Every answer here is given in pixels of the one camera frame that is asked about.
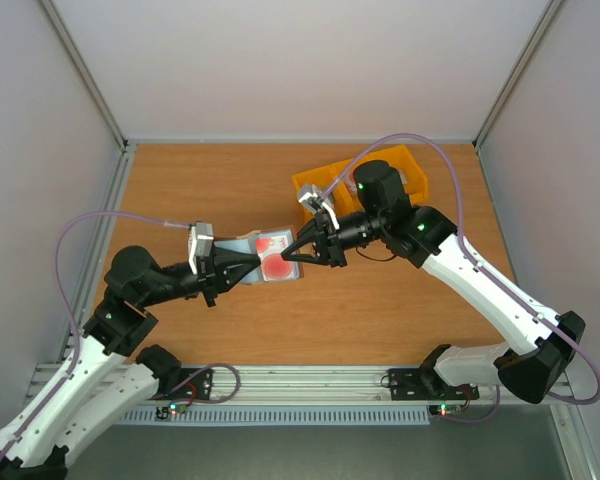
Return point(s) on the right circuit board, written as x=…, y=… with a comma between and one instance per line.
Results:
x=445, y=410

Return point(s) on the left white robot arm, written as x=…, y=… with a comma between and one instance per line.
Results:
x=107, y=372

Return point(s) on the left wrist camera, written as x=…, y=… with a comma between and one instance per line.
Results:
x=200, y=242

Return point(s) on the yellow three-compartment bin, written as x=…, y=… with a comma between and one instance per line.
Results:
x=414, y=179

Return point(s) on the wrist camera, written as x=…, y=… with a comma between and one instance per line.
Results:
x=200, y=242
x=311, y=198

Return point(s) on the left circuit board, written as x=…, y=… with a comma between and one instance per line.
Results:
x=172, y=411

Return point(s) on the grey slotted cable duct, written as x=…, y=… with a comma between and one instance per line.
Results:
x=257, y=416

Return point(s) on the circuit board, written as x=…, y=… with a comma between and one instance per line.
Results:
x=445, y=410
x=172, y=411

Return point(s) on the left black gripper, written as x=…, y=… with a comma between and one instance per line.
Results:
x=215, y=270

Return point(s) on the aluminium front rail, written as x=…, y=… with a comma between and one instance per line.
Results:
x=295, y=385

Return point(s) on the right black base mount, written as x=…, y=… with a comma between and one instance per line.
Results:
x=420, y=384

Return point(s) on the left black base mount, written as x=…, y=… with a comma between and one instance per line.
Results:
x=195, y=382

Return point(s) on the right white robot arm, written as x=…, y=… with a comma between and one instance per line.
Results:
x=538, y=341

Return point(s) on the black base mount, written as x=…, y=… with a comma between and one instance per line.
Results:
x=195, y=382
x=420, y=384

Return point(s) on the brown leather card holder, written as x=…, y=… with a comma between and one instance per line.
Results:
x=246, y=244

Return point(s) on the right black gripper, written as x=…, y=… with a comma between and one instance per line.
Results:
x=328, y=242

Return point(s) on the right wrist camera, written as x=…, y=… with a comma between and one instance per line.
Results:
x=311, y=198

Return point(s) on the red circle card stack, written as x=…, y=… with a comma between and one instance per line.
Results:
x=350, y=184

